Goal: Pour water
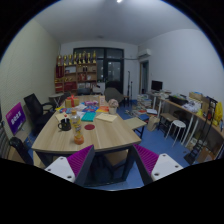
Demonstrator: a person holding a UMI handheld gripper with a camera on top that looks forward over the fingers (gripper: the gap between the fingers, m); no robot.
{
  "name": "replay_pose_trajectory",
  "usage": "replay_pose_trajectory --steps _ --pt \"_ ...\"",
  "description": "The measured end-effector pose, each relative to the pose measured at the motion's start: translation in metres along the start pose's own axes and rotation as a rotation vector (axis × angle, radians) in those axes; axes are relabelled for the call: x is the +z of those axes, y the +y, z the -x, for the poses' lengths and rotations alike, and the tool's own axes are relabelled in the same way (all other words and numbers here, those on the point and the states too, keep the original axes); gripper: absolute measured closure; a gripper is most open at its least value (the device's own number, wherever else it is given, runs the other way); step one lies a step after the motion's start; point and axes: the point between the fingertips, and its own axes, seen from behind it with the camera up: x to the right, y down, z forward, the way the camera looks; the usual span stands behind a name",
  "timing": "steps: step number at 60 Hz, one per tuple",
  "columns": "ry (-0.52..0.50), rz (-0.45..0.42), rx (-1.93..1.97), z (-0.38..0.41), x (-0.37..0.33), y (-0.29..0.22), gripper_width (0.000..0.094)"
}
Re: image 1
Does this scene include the yellow-labelled orange drink bottle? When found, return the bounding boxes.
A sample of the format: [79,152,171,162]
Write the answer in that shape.
[69,109,85,146]

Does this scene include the black microphone stand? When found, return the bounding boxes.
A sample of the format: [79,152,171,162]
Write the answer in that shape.
[126,69,134,99]

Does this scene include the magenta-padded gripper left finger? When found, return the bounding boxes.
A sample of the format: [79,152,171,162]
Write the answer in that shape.
[44,144,96,188]

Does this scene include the yellow gift box, red ribbon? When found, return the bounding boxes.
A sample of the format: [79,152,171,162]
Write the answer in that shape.
[64,94,80,108]

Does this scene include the teal book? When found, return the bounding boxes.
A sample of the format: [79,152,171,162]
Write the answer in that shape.
[80,111,97,123]

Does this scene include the black-framed glass door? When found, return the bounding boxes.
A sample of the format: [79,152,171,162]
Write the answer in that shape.
[73,47,125,93]

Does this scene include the cream book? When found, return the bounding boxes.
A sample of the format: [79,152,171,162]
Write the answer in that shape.
[54,112,71,123]

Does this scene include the wooden shelf unit with trophies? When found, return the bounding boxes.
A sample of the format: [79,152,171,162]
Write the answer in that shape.
[54,50,99,94]

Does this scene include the white wall air conditioner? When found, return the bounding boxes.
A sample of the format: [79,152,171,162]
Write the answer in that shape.
[137,48,153,59]

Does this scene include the orange book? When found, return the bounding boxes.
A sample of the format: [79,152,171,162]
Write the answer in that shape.
[96,105,110,114]

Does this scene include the grey padded chair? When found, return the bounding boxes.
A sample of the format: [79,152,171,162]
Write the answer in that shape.
[104,87,125,104]

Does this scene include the black computer monitor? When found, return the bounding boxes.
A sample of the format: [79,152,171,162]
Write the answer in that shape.
[150,79,164,93]

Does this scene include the black office chair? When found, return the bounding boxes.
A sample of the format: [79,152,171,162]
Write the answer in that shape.
[8,136,34,166]
[23,93,56,134]

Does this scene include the long wooden side desk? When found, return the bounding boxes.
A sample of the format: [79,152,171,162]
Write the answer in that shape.
[146,91,224,161]

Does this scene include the tan paper book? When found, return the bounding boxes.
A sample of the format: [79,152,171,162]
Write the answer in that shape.
[95,112,118,123]

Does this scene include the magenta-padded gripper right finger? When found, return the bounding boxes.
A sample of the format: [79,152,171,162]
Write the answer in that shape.
[132,143,184,186]

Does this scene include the black dotted mug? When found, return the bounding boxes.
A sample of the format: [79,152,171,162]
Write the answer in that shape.
[57,117,72,132]

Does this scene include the pink flowers in white pot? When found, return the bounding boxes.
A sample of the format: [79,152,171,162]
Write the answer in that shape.
[107,98,120,115]

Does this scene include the white round stool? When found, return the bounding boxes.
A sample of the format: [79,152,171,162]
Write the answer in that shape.
[165,119,187,148]

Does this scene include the black folding stand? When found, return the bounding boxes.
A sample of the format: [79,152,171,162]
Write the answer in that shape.
[183,96,218,166]

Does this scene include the purple sign board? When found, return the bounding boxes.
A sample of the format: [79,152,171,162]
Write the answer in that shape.
[5,102,27,136]

